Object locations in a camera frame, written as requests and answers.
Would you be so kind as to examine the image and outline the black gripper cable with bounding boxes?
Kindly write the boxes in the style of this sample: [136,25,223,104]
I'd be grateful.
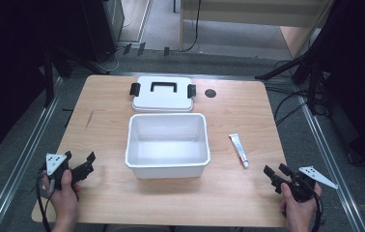
[35,167,53,232]
[311,188,323,232]

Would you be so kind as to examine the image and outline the metal floor rail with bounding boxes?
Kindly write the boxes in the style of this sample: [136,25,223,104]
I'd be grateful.
[0,76,65,232]
[295,93,365,232]

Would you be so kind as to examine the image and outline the black tripod stand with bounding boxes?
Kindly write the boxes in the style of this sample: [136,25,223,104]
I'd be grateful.
[254,0,346,115]

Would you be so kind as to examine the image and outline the white ointment tube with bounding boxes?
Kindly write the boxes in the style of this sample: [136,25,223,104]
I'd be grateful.
[228,132,250,169]

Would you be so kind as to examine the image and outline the light wooden desk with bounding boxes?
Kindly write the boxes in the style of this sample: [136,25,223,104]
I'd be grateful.
[179,0,334,59]

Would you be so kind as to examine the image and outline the dark curtain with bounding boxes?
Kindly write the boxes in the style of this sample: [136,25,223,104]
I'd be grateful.
[0,0,107,162]
[309,0,365,177]

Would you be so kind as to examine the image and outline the black metal stand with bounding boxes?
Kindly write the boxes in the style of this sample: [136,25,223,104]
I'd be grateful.
[41,47,73,108]

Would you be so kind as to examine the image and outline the white floor cable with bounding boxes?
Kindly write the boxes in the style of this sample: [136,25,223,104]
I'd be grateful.
[105,15,132,73]

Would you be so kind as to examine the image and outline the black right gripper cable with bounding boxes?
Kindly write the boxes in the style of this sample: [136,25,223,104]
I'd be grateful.
[311,188,323,232]

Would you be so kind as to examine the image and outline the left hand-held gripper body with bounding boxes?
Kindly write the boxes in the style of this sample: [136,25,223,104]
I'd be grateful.
[42,152,76,191]

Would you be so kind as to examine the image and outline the black hanging cable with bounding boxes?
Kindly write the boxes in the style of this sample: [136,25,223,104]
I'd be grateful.
[182,0,203,53]

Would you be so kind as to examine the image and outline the black floor cables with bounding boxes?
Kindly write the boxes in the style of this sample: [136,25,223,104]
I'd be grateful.
[266,61,329,128]

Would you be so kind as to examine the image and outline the white lid with black handle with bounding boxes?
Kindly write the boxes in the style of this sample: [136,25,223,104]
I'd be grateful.
[128,75,197,113]

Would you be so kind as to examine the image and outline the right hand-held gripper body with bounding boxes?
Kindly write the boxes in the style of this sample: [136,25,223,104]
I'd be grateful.
[282,165,339,203]

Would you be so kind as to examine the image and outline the dark cabinet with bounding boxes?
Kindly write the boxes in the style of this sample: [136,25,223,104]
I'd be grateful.
[79,0,126,64]

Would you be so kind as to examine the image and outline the white plastic storage box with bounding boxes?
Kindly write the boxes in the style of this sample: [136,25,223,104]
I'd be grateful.
[125,112,211,180]

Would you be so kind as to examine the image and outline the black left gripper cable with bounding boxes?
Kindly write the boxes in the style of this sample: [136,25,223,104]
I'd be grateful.
[35,167,53,232]

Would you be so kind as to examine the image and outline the person's right hand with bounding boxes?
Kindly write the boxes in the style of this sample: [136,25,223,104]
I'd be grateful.
[279,182,323,224]

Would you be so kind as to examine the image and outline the person's left hand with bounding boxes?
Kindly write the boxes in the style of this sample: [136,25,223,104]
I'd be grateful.
[42,169,82,224]

